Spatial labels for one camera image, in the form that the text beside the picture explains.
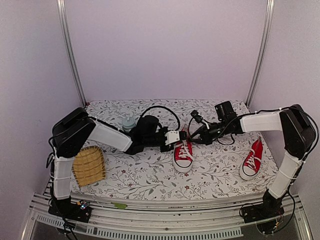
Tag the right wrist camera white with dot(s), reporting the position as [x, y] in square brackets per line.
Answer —
[199, 119]

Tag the aluminium frame post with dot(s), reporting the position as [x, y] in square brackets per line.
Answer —
[268, 18]
[62, 13]

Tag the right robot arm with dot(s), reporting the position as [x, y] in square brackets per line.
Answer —
[291, 125]

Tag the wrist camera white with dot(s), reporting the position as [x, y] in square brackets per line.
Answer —
[174, 136]
[199, 119]

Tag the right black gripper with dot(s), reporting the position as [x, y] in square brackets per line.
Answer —
[205, 138]

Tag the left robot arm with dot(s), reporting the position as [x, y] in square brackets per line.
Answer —
[71, 133]

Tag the left aluminium frame post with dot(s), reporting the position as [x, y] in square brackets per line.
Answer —
[62, 13]

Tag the woven bamboo basket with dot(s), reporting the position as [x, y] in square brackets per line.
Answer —
[89, 166]

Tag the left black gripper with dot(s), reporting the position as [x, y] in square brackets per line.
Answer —
[171, 147]

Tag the floral patterned table mat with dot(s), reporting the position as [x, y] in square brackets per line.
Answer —
[150, 175]

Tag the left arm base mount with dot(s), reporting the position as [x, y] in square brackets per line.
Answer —
[70, 211]

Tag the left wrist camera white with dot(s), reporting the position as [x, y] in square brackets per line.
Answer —
[174, 136]

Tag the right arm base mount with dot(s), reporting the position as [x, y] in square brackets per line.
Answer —
[269, 208]

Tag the right aluminium frame post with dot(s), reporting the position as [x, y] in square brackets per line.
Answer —
[268, 18]

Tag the front aluminium rail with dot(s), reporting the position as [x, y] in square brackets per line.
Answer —
[206, 219]

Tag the red sneaker with laces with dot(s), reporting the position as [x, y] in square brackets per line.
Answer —
[183, 154]

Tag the green tape piece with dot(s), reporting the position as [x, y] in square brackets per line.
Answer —
[120, 206]

